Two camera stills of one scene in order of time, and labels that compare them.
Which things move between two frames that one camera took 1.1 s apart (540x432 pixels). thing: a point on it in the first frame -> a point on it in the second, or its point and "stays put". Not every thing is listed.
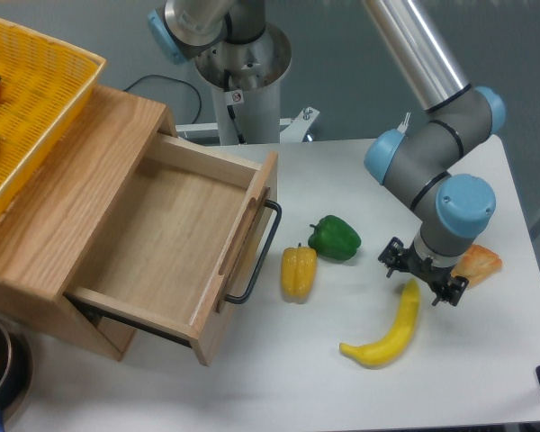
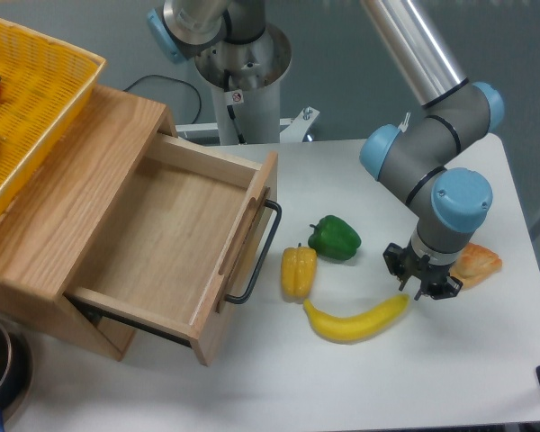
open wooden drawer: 180,252 stays put
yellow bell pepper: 298,268 stays put
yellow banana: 382,349 -> 344,329
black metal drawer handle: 243,298 stays put
